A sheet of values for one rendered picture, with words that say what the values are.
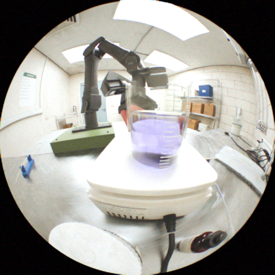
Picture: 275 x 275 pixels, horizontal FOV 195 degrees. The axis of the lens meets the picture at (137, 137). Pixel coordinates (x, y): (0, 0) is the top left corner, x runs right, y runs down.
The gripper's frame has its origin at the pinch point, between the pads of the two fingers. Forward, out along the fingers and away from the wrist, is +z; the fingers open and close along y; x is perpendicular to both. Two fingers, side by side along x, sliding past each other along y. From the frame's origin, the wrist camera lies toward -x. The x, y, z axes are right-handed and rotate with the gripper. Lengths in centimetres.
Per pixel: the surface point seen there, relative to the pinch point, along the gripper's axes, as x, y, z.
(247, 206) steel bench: 5.7, 30.7, 17.3
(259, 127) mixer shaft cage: 16.5, 38.8, -1.5
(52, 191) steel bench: -19.4, -3.2, 14.2
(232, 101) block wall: 193, 106, -97
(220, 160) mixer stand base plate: 17.9, 20.8, 7.2
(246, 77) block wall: 154, 171, -134
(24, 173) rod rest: -34.5, -13.2, 15.4
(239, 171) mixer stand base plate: 16.3, 28.3, 10.8
